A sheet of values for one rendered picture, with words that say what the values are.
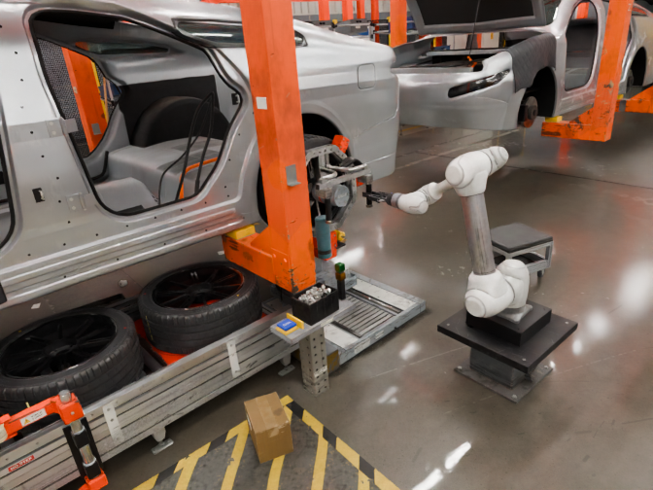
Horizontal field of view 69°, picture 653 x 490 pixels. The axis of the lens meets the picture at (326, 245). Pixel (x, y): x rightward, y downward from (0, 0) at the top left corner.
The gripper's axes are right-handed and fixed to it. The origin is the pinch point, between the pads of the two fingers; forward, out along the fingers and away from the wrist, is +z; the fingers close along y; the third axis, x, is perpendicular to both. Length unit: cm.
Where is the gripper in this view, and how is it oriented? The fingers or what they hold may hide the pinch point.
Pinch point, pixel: (368, 193)
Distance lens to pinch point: 290.2
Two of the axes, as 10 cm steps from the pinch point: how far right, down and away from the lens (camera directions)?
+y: 7.3, -3.2, 6.0
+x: -0.7, -9.1, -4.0
